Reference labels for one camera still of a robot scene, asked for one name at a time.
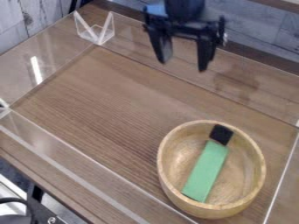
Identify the green foam stick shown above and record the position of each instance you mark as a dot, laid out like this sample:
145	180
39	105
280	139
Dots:
204	172

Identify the small black square block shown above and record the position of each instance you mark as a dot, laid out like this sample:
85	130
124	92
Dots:
220	134

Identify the clear acrylic front wall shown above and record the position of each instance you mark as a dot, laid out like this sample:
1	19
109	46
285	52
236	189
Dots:
92	190

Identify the wooden bowl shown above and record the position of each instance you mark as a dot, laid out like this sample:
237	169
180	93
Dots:
241	176

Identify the black table leg bracket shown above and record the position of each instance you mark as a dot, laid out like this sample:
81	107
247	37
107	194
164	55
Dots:
44	216

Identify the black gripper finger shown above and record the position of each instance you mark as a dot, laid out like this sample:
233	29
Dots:
161	43
205	51

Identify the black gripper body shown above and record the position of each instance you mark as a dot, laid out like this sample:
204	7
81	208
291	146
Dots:
185	19

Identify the clear acrylic corner bracket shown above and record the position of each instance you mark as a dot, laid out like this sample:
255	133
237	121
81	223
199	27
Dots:
96	34

